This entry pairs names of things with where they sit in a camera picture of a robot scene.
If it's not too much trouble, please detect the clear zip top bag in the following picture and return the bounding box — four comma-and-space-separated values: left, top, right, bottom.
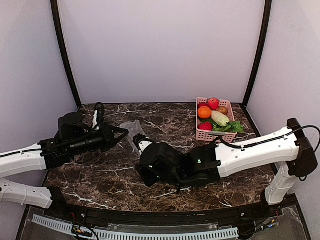
120, 120, 147, 156

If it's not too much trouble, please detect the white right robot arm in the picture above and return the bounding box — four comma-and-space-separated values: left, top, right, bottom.
133, 118, 319, 206

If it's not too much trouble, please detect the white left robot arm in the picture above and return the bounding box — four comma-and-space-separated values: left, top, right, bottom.
0, 112, 129, 209

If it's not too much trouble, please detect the red strawberry toy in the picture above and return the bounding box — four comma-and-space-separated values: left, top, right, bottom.
197, 122, 213, 131

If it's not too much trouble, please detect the orange tangerine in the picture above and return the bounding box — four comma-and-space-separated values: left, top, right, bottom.
197, 106, 212, 119

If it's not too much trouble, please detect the pink plastic basket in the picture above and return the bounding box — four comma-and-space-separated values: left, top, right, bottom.
195, 97, 242, 143

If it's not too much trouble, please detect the red apple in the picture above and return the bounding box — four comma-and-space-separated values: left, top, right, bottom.
207, 98, 220, 111

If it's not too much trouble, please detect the brown potato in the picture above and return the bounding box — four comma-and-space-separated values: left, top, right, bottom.
216, 106, 229, 115

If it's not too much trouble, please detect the green leafy lettuce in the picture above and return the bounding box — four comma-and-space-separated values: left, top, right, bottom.
200, 119, 244, 133

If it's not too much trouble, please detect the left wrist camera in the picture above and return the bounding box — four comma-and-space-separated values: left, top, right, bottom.
92, 102, 105, 131

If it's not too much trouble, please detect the grey slotted cable duct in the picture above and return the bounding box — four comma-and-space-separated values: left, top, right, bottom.
32, 214, 239, 240

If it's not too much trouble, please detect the black left frame post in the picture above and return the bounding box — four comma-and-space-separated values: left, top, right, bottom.
50, 0, 83, 110

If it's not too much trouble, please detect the black frame post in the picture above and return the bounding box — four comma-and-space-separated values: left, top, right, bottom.
242, 0, 273, 108
50, 0, 83, 110

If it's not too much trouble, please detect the black front frame rail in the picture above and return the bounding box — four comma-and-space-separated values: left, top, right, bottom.
45, 182, 281, 228

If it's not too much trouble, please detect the black right frame post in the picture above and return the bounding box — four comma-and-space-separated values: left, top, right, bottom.
242, 0, 273, 108

